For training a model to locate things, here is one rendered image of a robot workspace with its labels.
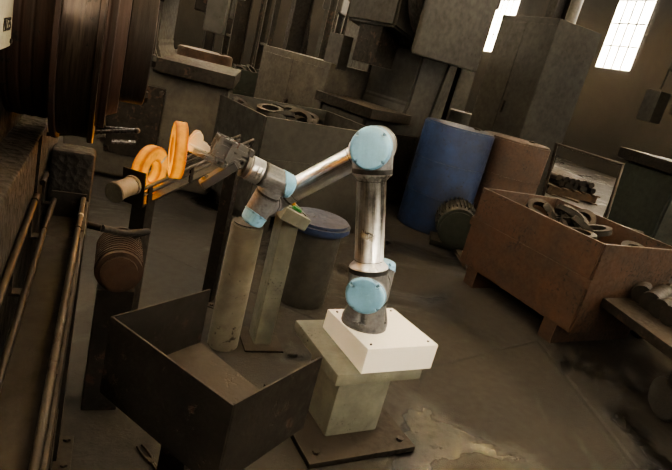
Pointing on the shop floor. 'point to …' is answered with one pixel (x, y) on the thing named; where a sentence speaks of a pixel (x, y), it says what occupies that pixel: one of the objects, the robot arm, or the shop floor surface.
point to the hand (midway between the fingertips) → (179, 143)
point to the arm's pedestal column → (348, 425)
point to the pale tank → (258, 17)
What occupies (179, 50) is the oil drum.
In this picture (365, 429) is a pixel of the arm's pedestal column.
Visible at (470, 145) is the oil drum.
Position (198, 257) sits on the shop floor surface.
